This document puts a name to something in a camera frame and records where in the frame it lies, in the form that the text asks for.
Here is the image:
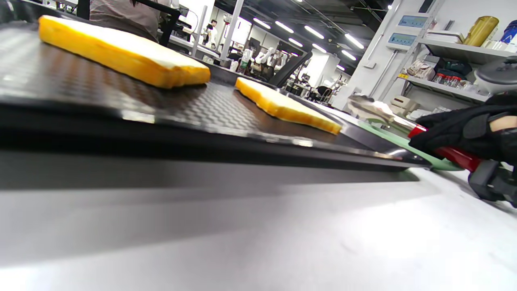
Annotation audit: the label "person's right hand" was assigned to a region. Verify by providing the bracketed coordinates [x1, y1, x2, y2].
[409, 94, 517, 164]

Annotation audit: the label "black food tray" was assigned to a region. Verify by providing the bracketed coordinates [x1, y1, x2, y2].
[0, 16, 431, 170]

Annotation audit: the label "row of ceiling lights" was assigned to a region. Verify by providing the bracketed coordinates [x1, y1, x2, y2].
[252, 16, 366, 61]

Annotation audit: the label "green plate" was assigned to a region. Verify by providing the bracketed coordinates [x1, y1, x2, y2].
[357, 119, 465, 171]

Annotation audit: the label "gold canister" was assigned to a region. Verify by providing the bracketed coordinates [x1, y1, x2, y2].
[463, 16, 500, 47]

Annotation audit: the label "red handled kitchen tongs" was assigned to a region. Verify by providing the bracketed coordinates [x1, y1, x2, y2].
[347, 95, 483, 173]

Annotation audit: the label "toast slice yellow crust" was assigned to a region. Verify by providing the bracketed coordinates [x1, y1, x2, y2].
[235, 77, 343, 135]
[38, 15, 211, 89]

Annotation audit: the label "white storage shelf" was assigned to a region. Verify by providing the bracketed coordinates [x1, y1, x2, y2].
[398, 34, 517, 108]

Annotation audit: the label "white wall control panel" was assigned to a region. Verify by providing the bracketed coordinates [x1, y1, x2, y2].
[398, 15, 429, 29]
[388, 32, 417, 51]

